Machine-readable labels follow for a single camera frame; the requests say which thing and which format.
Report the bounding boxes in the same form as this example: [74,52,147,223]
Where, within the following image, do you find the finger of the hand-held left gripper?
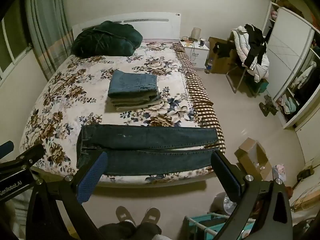
[0,144,46,172]
[0,141,15,159]

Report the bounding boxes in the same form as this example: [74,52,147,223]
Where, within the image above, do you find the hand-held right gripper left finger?
[26,151,108,240]

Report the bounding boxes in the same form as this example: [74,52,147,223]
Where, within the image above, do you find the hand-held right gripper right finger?
[211,151,293,240]

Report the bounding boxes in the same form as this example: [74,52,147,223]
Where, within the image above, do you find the folded beige pants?
[115,100,166,112]

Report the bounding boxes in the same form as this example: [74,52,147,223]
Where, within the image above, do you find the folded grey-green pants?
[111,95,163,106]

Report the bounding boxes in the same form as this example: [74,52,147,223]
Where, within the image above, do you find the pink white bag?
[271,164,287,181]

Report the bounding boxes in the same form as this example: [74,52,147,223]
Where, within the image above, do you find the teal storage rack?
[184,212,256,240]

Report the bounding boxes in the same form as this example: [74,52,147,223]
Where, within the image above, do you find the grey slipper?
[115,205,137,227]
[141,207,161,227]

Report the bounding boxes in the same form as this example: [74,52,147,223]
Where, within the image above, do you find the person's legs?
[98,220,163,240]

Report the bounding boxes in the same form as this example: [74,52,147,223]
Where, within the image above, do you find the small dark device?
[297,166,314,181]

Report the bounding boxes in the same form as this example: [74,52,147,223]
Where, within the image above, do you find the bed with floral sheet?
[20,40,225,188]

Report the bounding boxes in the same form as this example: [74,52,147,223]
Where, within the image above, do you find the teal folded clothing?
[281,97,300,113]

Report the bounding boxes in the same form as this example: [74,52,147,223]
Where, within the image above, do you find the brown checkered bed sheet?
[172,42,227,155]

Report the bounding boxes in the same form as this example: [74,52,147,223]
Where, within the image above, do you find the green box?
[246,78,269,97]

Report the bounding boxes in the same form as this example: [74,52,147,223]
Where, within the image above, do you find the folding chair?
[226,61,263,96]

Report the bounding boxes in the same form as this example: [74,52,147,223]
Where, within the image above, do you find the folded light blue jeans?
[108,70,161,99]

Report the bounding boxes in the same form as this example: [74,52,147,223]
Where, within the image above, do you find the white-framed window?
[0,0,35,81]

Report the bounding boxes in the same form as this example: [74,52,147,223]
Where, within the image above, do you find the chair with draped clothes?
[230,26,270,83]

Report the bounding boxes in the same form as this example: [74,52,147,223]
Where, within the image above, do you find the grey-green curtain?
[24,0,76,81]

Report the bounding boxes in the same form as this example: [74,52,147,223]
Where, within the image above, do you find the white hanging garment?
[292,61,317,90]

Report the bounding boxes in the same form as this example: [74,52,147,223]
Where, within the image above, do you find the white nightstand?
[179,39,210,71]

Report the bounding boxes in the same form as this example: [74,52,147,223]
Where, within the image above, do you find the black garment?
[214,42,237,59]

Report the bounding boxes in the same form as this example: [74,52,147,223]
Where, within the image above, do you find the dark green duvet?
[71,20,143,57]

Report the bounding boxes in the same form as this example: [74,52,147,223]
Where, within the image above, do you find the black white-striped clothing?
[243,23,267,71]

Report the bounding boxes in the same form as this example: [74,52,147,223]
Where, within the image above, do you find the white wardrobe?
[262,0,320,131]

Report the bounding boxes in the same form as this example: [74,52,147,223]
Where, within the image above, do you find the beige table lamp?
[191,27,202,42]

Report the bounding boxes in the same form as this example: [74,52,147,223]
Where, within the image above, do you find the white bed headboard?
[72,12,182,43]

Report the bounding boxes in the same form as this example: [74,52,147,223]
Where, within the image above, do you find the brown cardboard box by wall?
[208,37,241,74]

